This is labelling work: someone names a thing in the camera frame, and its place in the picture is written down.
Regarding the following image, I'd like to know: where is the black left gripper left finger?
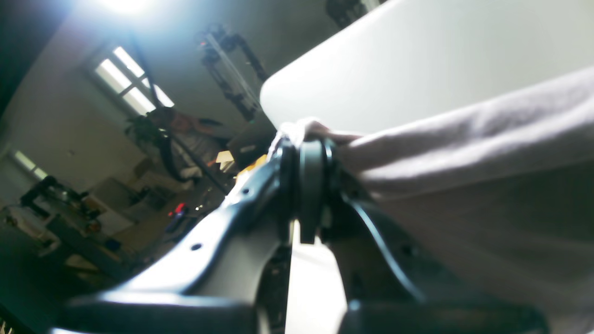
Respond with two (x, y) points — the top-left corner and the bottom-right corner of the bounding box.
(51, 139), (328, 334)

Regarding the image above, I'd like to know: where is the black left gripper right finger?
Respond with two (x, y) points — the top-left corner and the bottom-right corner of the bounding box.
(320, 140), (550, 334)

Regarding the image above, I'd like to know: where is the pink t-shirt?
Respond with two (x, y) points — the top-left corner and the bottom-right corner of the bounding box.
(279, 67), (594, 334)

